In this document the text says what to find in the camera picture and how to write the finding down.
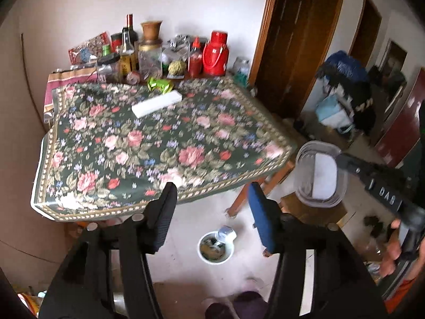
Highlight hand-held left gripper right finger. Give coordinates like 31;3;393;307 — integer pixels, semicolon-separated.
248;182;389;319

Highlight wooden table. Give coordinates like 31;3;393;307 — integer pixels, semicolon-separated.
226;163;296;218

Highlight dark shoes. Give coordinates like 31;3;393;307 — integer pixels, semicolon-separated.
363;216;387;236

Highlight white bowl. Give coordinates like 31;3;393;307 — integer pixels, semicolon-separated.
197;231;235;265

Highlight red thermos flask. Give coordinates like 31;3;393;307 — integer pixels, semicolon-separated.
202;31;229;76

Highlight blue patterned cloth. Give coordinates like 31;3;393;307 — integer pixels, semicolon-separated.
315;51;371;83

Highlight maroon panel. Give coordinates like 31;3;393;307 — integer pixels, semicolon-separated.
375;70;425;167

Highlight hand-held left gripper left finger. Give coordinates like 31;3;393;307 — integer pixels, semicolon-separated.
38;182;178;319

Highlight light blue bag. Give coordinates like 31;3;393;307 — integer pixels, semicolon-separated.
315;94;354;132

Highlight floral tablecloth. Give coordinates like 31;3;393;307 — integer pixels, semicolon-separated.
31;81;298;223

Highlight person's orange clothing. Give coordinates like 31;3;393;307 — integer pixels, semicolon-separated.
385;277;417;309

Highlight maroon striped cloth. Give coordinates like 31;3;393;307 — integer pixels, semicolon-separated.
43;70;100;114

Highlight clear plastic bag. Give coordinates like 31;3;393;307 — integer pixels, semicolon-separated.
162;48;181;65

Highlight large glass jar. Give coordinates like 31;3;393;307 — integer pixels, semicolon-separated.
138;40;163;80

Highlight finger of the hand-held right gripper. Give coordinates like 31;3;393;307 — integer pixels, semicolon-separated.
335;153;374;184

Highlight bumpy yellow-green fruit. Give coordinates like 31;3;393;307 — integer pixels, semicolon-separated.
168;60;186;79

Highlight crumpled silver foil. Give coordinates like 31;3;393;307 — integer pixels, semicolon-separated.
167;34;191;52

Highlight black-lidded brown jar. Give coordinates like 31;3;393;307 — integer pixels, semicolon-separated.
96;53;121;83

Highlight red sauce bottle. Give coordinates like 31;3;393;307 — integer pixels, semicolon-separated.
188;36;203;78

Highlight dark wooden door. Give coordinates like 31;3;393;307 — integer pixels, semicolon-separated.
257;0;347;118

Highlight red snack packet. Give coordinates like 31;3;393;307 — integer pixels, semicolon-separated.
69;31;112;65

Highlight dark wine bottle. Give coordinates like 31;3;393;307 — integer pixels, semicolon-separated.
124;14;139;70

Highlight clear plastic container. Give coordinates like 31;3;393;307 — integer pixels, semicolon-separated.
294;140;349;208

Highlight green packet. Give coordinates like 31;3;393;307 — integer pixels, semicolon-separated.
147;77;174;94

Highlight person's right hand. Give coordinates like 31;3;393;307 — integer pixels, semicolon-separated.
380;219;425;280

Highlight wooden stool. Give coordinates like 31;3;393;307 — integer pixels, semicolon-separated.
280;191;347;226

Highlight white box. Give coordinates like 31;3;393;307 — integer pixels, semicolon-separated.
132;90;182;118

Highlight yellow liquor bottle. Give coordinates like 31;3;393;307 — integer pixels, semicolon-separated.
118;27;134;82

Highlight brown clay pot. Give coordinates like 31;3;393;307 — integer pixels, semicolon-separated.
140;21;163;42

